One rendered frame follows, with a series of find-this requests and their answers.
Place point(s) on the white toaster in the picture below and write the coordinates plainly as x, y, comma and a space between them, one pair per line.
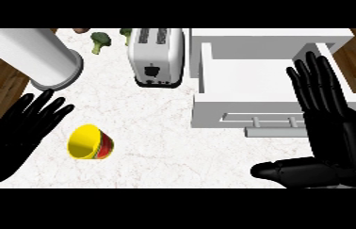
156, 57

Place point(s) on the green broccoli floret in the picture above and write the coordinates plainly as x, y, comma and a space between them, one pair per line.
125, 35
99, 41

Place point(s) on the yellow and red cup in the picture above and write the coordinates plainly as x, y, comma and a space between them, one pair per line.
90, 142

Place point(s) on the white open drawer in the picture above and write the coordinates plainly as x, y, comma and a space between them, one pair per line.
258, 82

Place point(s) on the white drawer cabinet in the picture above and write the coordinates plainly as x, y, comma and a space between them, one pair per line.
264, 41

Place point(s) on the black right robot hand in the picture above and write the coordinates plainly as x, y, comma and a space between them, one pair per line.
326, 138

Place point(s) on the brown round object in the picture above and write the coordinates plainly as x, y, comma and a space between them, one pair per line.
81, 30

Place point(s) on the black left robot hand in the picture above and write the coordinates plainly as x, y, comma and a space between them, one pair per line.
22, 126

